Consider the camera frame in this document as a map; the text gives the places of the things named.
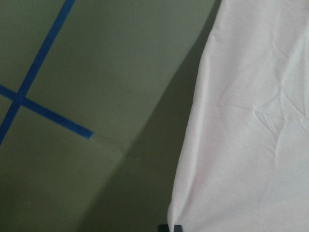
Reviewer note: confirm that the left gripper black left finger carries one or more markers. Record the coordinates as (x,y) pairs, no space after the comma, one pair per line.
(163,228)

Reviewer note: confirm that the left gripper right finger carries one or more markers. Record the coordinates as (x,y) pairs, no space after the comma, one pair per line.
(178,228)

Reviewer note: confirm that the pink snoopy t-shirt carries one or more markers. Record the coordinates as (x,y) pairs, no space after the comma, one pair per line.
(244,164)

